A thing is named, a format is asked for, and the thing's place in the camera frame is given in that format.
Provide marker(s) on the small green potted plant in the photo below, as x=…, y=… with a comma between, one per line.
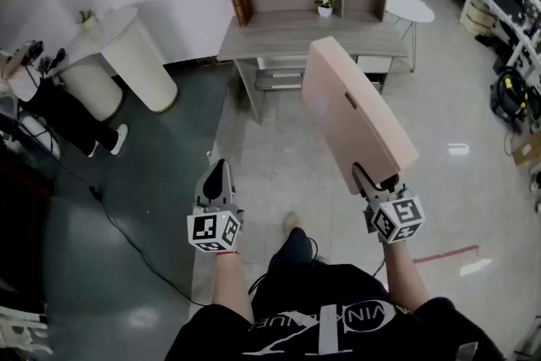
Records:
x=87, y=19

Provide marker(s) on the black and yellow vacuum cleaner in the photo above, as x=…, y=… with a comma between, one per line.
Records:
x=510, y=95

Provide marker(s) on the white flowers in white pot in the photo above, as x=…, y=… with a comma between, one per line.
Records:
x=326, y=4

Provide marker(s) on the pink box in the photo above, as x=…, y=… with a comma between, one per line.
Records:
x=351, y=114

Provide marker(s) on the person's black printed t-shirt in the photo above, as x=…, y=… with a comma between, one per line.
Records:
x=338, y=325

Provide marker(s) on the person's left forearm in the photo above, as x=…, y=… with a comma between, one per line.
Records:
x=230, y=287

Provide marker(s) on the person's beige shoe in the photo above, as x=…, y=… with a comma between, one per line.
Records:
x=292, y=220

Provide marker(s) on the person's black trousers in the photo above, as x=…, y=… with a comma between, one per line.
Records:
x=292, y=249

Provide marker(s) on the flat cardboard box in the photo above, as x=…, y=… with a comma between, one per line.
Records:
x=527, y=150

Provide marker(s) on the white swivel chair base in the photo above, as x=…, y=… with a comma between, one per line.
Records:
x=23, y=327

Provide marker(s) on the grey wooden desk with hutch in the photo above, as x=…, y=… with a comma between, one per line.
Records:
x=287, y=38

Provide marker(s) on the person's right forearm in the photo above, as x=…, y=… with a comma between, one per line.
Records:
x=403, y=279

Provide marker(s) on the brown hardcover book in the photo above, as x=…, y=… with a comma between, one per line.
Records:
x=242, y=4

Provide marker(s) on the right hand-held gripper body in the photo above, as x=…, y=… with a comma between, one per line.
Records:
x=397, y=217

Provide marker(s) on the white cloud-shaped side table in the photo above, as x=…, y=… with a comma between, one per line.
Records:
x=408, y=6

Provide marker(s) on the red floor tape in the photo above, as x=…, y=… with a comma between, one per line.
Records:
x=446, y=253

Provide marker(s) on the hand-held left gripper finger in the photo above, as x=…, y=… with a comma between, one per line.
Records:
x=227, y=186
x=210, y=184

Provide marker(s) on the tan cardboard box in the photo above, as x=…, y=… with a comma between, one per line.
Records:
x=479, y=18

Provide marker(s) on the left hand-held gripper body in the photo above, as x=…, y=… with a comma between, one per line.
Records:
x=213, y=230

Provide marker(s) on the white ribbed pedestal table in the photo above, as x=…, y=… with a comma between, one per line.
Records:
x=139, y=59

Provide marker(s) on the white workbench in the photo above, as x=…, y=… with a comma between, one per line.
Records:
x=517, y=38

